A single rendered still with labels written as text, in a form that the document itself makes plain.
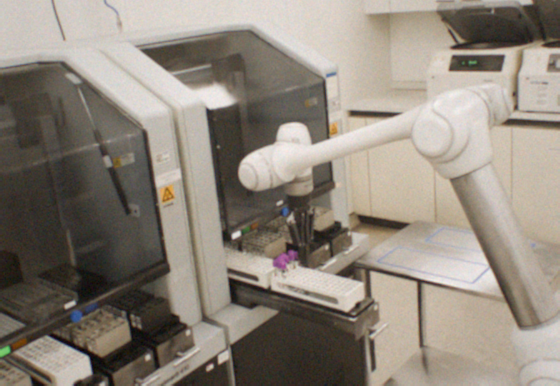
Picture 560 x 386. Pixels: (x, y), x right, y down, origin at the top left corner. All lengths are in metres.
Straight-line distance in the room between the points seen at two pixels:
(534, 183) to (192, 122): 2.60
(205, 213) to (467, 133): 0.95
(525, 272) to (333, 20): 3.18
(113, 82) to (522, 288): 1.25
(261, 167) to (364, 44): 3.13
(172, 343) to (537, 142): 2.70
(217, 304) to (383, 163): 2.58
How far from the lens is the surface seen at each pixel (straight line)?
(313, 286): 2.00
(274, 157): 1.72
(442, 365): 2.67
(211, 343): 2.06
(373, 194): 4.66
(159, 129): 1.89
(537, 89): 3.99
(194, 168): 1.99
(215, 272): 2.13
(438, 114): 1.39
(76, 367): 1.81
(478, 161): 1.44
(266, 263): 2.18
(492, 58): 4.09
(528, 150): 4.07
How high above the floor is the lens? 1.75
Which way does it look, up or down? 16 degrees down
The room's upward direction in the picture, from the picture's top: 6 degrees counter-clockwise
